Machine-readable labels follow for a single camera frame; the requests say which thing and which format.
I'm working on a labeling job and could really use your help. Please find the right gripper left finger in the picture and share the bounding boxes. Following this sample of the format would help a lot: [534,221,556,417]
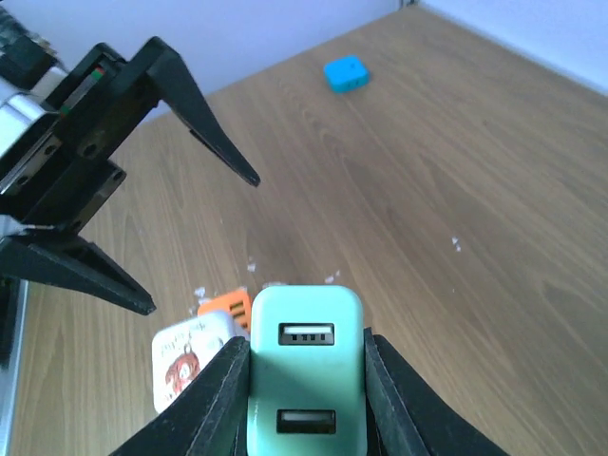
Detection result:
[113,336,250,456]

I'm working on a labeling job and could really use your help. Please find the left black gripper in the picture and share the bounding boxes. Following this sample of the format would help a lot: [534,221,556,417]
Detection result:
[1,36,261,315]

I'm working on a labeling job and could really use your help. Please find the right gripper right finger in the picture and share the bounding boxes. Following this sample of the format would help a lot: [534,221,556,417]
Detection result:
[364,328,507,456]

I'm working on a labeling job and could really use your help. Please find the white tiger charger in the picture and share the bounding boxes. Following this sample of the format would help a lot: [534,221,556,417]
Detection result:
[151,311,250,413]

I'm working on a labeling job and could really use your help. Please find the green usb charger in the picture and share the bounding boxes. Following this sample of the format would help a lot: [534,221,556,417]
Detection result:
[246,285,368,455]

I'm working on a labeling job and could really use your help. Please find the orange power strip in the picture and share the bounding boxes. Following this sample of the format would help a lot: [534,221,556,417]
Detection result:
[197,288,252,339]

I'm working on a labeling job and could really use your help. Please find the blue plug adapter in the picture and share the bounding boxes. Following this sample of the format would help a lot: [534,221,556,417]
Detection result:
[323,55,371,93]

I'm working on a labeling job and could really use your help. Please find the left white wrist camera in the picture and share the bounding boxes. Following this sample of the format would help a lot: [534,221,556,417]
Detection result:
[1,64,67,157]

